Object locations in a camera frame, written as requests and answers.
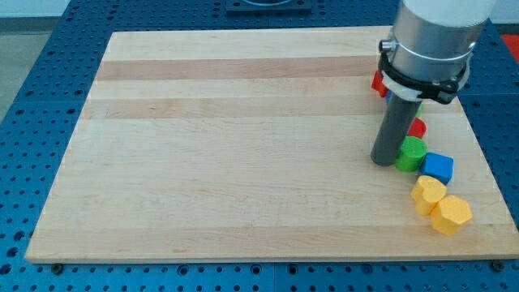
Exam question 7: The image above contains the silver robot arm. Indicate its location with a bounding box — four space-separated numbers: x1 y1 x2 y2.
380 0 495 82

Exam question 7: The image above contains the yellow hexagon block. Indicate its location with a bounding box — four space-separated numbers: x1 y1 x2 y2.
430 195 473 236

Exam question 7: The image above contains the black clamp ring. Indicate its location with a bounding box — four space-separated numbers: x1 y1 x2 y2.
377 38 471 105

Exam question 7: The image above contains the green cylinder block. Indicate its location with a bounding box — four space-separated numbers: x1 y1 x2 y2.
395 136 428 172

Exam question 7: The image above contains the blue cube block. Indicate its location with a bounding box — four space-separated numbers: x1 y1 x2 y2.
418 152 454 185

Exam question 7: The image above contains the small green block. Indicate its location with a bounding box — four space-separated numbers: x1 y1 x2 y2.
415 104 424 118

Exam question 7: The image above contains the yellow heart block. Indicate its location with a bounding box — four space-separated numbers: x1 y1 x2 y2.
410 175 447 215

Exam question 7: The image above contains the wooden board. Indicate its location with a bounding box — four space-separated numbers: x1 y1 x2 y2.
25 26 518 264

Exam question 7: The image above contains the red block behind arm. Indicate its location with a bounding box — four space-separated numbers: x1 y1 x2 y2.
371 70 389 98

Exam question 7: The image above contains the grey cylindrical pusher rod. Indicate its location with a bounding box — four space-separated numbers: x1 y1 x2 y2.
371 94 422 166

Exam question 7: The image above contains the small blue block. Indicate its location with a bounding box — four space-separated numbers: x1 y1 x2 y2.
385 91 392 105

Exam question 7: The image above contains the red cylinder block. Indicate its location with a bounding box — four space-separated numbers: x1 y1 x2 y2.
407 118 427 139

